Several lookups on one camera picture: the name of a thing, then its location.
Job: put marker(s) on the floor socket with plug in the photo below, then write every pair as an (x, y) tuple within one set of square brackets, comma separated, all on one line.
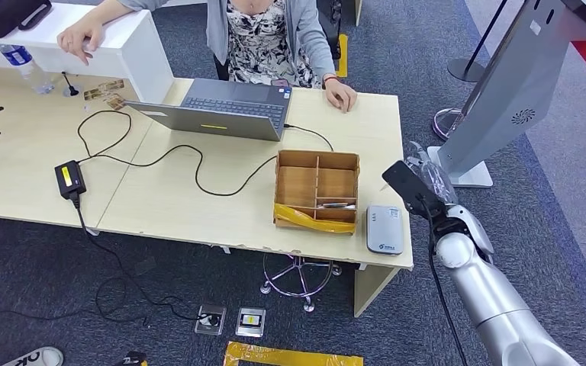
[(210, 319)]

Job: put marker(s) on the white counter block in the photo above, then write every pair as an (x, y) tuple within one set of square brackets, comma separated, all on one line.
[(136, 60)]

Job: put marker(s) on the grey laptop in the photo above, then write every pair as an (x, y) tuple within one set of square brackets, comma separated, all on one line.
[(232, 106)]

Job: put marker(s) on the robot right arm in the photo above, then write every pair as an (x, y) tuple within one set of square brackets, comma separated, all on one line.
[(495, 298)]

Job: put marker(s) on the person's left hand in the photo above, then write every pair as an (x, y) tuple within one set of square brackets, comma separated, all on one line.
[(342, 95)]

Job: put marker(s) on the person's left forearm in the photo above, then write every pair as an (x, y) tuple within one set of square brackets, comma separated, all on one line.
[(318, 55)]

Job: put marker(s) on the person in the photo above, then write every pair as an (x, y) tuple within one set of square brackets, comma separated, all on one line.
[(262, 45)]

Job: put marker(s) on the round clear base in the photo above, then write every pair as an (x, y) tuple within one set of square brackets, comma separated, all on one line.
[(442, 125)]

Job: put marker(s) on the silver room key card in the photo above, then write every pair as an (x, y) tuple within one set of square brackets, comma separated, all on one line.
[(335, 205)]

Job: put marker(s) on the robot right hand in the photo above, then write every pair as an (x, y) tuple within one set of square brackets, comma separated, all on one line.
[(437, 177)]

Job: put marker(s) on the black stanchion post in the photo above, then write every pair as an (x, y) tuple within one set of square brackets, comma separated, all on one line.
[(462, 69)]

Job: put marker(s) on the person's right hand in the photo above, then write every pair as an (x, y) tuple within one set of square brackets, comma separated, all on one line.
[(83, 35)]

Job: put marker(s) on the grey card reader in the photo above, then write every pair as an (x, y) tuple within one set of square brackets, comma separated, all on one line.
[(384, 231)]

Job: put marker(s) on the wooden compartment box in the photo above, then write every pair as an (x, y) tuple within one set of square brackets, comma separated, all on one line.
[(298, 187)]

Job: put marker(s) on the clear water bottle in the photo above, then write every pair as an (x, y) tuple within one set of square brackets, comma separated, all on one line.
[(27, 68)]

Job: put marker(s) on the silver kiosk stand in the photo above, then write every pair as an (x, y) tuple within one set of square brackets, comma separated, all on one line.
[(510, 81)]

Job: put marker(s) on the gold patterned card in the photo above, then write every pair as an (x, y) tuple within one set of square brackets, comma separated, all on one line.
[(116, 102), (104, 90)]

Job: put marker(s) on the black floor object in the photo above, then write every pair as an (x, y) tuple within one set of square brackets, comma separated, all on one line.
[(133, 358)]

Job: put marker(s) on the black power adapter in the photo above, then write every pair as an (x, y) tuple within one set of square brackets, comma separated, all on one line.
[(70, 179)]

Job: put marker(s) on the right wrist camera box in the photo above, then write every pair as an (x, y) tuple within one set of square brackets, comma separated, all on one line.
[(409, 187)]

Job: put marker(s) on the chrome stool base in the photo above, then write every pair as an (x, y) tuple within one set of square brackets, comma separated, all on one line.
[(307, 305)]

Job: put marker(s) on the silver floor socket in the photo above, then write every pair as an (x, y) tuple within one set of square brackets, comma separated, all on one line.
[(250, 322)]

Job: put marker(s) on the white shoe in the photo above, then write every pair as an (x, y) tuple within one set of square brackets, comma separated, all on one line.
[(35, 357)]

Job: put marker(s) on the yellow floor tape frame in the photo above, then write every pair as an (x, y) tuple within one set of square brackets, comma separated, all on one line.
[(293, 357)]

